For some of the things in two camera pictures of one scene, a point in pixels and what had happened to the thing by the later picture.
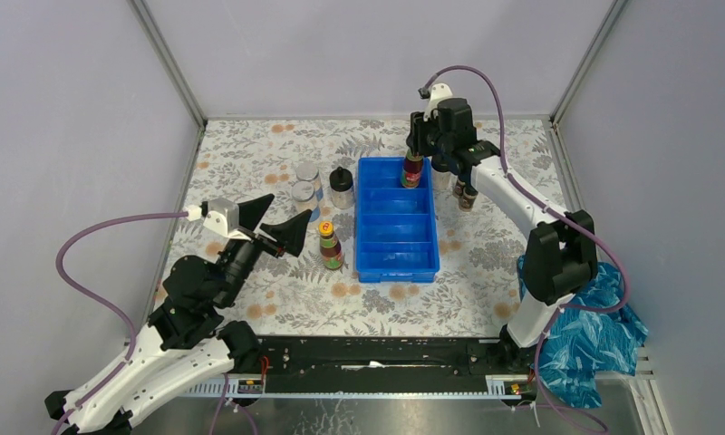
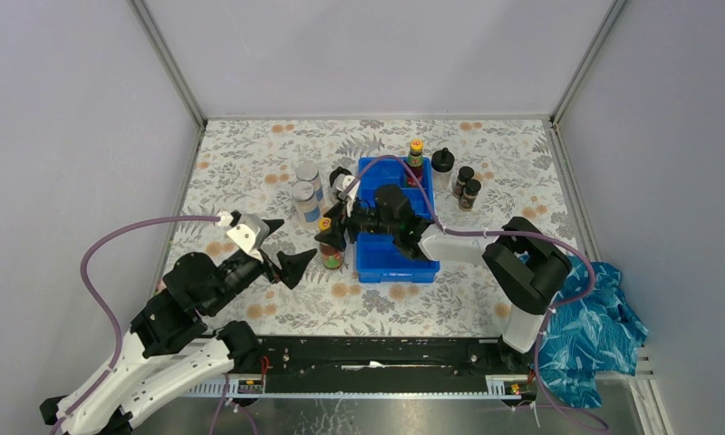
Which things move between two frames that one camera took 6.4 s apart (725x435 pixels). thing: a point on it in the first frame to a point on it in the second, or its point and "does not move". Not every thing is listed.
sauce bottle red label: [411, 172] does not move
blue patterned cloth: [580, 343] does not move
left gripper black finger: [251, 211] to [274, 225]
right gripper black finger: [416, 136] to [337, 214]
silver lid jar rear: [308, 170] does not move
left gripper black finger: [290, 233] to [294, 265]
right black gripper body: [436, 142] to [363, 219]
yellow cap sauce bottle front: [330, 248] does not move
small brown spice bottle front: [468, 198] does not move
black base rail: [372, 367] does not move
